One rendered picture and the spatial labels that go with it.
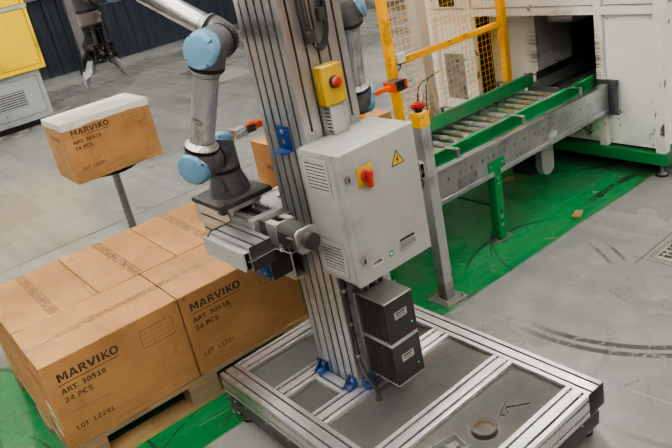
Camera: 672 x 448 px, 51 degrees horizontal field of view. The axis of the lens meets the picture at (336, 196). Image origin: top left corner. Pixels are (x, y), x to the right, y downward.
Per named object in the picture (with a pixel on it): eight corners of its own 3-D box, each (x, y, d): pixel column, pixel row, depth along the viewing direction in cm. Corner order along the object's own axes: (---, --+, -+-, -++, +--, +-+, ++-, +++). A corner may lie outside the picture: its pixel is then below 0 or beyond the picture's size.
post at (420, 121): (447, 293, 364) (418, 108, 327) (456, 296, 359) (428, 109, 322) (437, 298, 361) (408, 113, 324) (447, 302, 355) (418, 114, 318)
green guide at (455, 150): (589, 88, 452) (588, 75, 449) (604, 89, 444) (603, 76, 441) (413, 178, 369) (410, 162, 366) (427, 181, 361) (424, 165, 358)
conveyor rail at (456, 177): (602, 112, 451) (601, 83, 444) (610, 112, 447) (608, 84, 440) (323, 265, 331) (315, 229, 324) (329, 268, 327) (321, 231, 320)
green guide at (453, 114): (521, 83, 493) (520, 71, 490) (534, 84, 485) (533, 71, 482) (349, 163, 410) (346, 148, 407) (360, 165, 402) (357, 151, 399)
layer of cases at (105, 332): (210, 261, 420) (192, 201, 406) (307, 313, 344) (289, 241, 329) (8, 360, 358) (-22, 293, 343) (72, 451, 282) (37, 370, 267)
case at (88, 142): (140, 145, 513) (124, 92, 498) (163, 153, 482) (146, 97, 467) (60, 174, 482) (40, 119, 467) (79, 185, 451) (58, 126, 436)
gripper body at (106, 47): (97, 63, 234) (86, 27, 230) (88, 63, 241) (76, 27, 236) (118, 57, 238) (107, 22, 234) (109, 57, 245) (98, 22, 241)
